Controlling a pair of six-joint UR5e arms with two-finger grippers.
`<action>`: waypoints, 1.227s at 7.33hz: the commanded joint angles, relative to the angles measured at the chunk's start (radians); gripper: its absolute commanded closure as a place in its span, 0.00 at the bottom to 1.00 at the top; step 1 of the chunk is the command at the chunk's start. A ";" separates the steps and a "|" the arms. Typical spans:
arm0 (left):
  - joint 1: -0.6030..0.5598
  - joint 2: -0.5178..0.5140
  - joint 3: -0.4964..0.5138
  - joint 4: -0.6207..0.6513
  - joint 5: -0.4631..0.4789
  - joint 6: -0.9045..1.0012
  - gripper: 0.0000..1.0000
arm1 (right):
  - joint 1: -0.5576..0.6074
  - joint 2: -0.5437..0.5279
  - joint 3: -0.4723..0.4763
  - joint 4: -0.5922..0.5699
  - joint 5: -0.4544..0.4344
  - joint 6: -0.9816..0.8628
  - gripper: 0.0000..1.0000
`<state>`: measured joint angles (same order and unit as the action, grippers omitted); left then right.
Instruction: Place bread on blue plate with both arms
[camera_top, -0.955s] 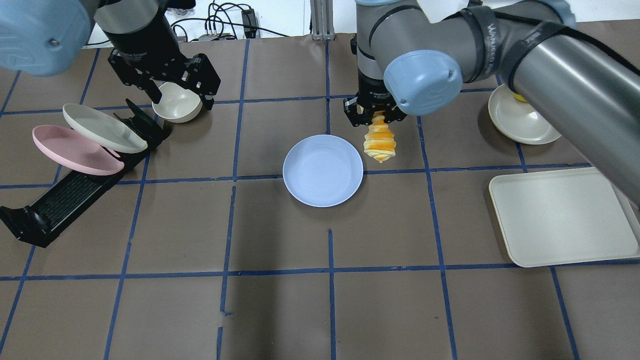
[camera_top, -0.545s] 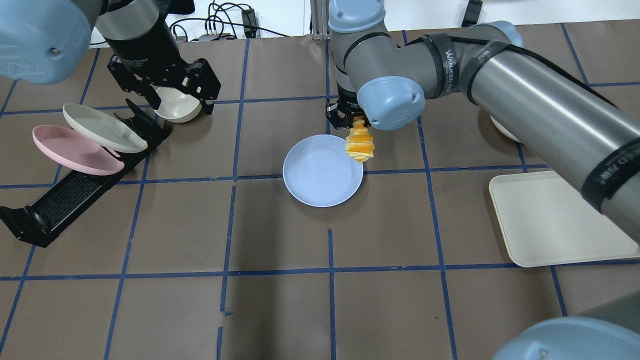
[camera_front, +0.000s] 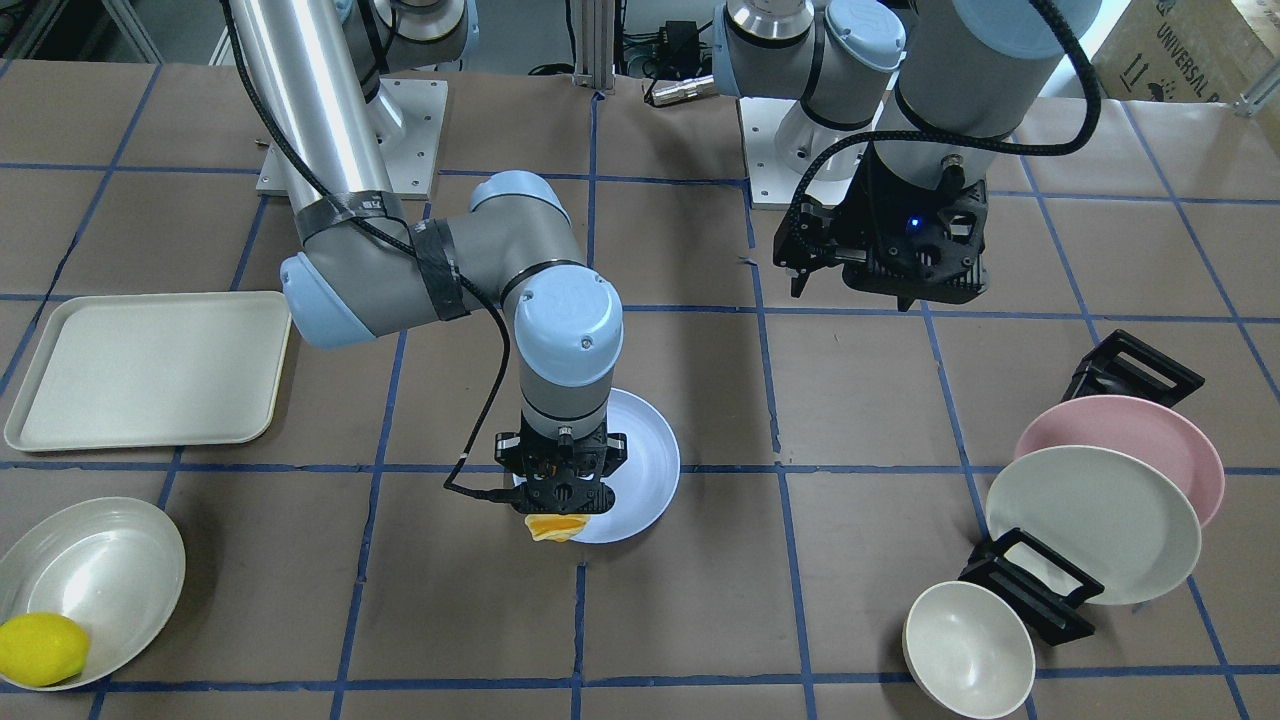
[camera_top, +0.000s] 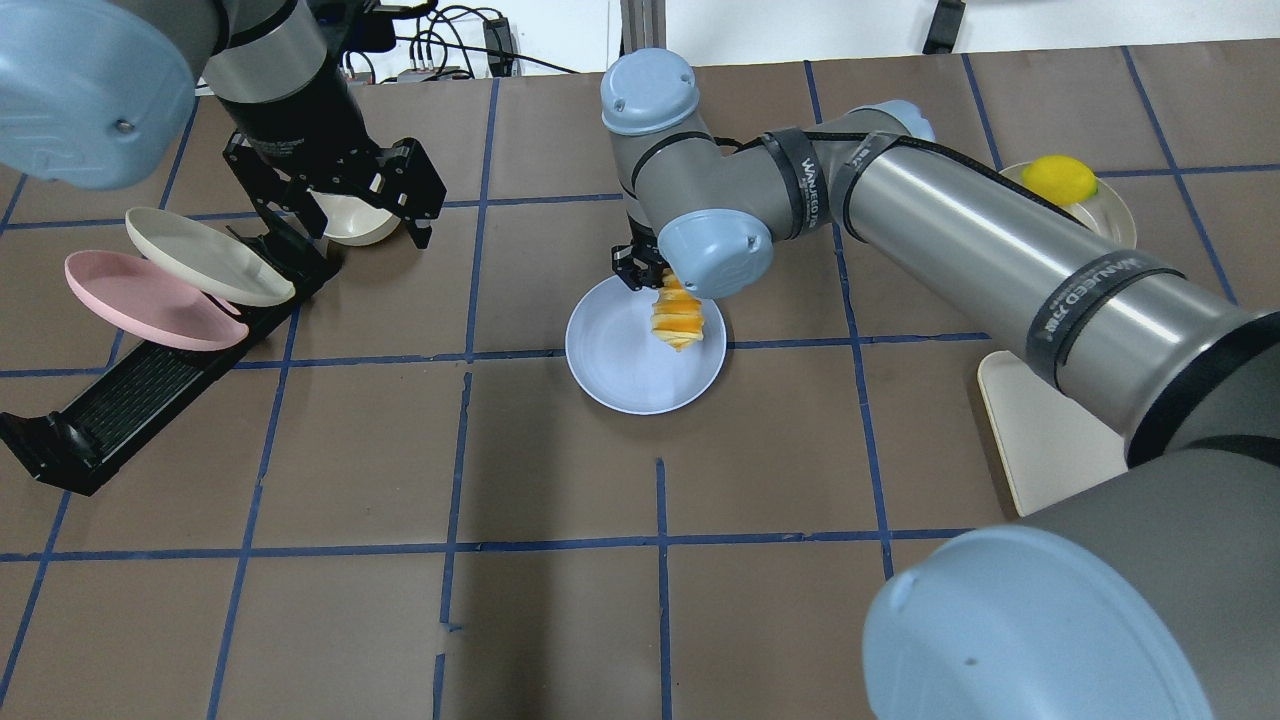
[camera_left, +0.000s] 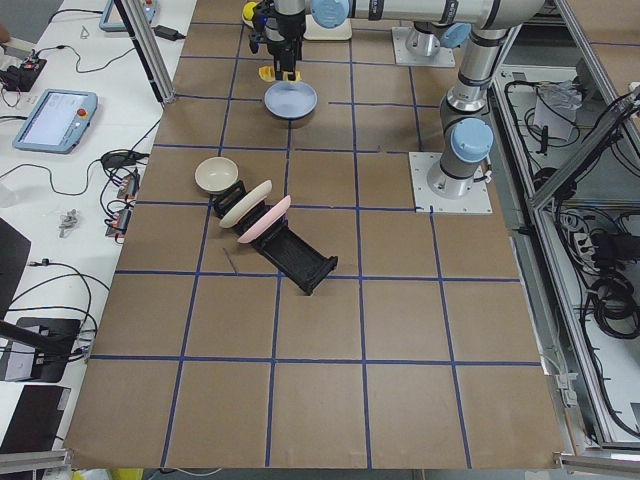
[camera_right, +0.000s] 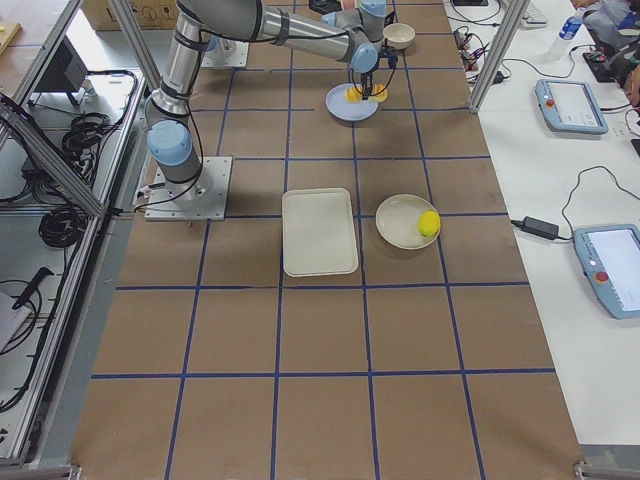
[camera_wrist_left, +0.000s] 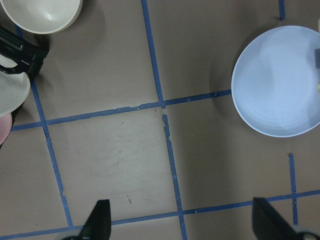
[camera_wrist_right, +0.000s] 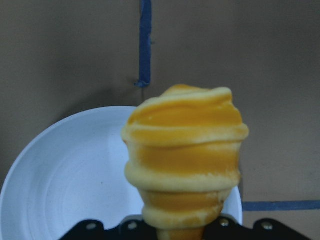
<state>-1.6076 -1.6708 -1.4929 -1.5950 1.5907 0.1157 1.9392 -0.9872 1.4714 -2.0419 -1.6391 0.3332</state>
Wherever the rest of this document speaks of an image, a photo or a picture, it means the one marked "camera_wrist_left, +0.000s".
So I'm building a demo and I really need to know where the cream plate in rack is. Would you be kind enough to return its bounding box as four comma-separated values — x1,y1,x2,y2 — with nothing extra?
0,54,31,117

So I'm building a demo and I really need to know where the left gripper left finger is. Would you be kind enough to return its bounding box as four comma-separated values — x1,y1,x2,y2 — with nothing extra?
79,199,112,240

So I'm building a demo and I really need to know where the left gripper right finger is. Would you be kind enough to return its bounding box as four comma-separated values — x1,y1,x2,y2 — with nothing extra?
251,197,300,240

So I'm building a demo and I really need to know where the black dish rack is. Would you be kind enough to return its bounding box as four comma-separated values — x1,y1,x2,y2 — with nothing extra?
0,27,49,81

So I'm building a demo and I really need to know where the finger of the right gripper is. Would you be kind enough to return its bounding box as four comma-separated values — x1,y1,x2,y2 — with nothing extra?
314,48,320,69

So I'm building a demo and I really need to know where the pink plate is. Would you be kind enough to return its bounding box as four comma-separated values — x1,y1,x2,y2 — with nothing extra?
0,113,12,145

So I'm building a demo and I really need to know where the light blue plate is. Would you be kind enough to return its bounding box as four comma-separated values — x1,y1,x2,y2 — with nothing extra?
231,25,320,138

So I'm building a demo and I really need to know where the cream bowl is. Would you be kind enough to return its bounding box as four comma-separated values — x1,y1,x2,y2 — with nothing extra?
0,0,83,35

